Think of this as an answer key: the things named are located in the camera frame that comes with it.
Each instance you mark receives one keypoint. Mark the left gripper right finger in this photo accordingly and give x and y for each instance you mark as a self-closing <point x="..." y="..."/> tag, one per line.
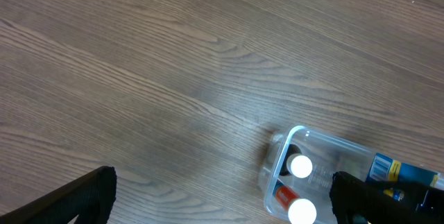
<point x="355" y="201"/>

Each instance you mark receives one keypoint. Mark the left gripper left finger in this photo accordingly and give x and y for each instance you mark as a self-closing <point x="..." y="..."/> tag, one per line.
<point x="88" y="199"/>

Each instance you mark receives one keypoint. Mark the blue VapoDrops box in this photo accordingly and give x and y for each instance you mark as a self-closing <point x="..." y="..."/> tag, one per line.
<point x="399" y="175"/>

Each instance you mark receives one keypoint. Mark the orange tube white cap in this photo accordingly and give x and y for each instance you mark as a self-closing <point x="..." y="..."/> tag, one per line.
<point x="299" y="210"/>

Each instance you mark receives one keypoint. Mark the clear plastic container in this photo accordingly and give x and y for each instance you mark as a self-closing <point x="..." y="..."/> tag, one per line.
<point x="328" y="155"/>

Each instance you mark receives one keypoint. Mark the dark bottle white cap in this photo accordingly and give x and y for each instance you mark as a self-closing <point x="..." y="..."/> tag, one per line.
<point x="295" y="163"/>

